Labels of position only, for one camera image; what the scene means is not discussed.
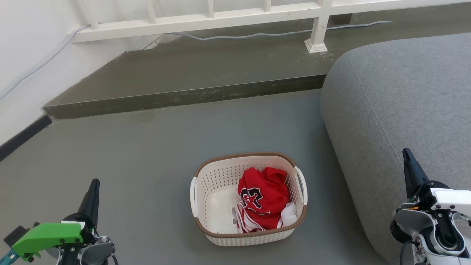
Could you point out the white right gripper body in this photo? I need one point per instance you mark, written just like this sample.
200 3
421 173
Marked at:
450 200

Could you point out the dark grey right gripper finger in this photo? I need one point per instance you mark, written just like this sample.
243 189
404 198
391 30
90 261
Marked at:
413 173

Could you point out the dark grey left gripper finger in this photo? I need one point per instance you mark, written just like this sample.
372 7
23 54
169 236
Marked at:
92 200

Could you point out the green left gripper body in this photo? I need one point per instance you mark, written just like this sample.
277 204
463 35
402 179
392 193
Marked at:
48 235

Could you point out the white perforated plastic laundry basket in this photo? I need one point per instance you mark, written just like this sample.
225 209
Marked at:
220 176

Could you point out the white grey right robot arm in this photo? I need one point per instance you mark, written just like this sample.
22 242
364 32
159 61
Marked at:
423 228

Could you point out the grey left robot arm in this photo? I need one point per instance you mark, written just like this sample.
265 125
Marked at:
97 252

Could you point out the grey fabric sofa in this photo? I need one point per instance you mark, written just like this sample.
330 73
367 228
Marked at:
397 103

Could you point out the red basketball jersey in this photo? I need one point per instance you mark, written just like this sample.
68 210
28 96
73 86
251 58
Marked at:
266 195

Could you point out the raised concrete step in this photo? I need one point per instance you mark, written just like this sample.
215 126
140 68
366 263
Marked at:
206 70

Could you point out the white metal railing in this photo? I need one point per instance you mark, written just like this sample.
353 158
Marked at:
198 21

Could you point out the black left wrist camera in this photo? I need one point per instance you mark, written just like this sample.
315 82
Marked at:
15 233

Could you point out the black wall baseboard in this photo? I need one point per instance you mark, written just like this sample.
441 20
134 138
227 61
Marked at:
22 137

